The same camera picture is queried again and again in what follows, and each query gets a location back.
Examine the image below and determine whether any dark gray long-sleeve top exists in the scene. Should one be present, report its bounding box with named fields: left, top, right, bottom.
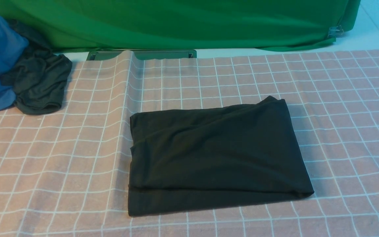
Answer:
left=128, top=96, right=314, bottom=217

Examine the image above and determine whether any pink checkered tablecloth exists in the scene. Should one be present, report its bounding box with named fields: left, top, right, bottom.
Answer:
left=0, top=50, right=379, bottom=237

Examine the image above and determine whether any dark gray crumpled garment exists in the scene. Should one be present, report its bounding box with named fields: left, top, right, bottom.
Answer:
left=0, top=19, right=72, bottom=115

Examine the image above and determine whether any gray-green flat bar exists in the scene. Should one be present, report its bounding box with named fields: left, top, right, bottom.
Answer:
left=86, top=49, right=197, bottom=61

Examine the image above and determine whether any green backdrop cloth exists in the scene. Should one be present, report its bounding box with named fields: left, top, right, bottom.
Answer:
left=0, top=0, right=361, bottom=52

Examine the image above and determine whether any clear binder clip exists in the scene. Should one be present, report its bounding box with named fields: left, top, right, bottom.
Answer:
left=327, top=25, right=344, bottom=38

